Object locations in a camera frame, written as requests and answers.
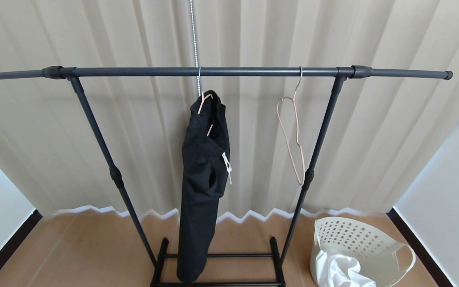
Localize black shorts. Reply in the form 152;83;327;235
176;90;233;283

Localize pink clothes hanger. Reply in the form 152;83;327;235
276;66;306;187
197;67;214;137

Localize white garment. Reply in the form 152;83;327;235
315;249;377;287

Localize black clothes rack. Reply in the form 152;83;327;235
0;65;453;287

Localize white laundry basket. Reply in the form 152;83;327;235
309;216;416;287

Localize beige curtain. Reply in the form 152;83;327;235
0;0;459;218

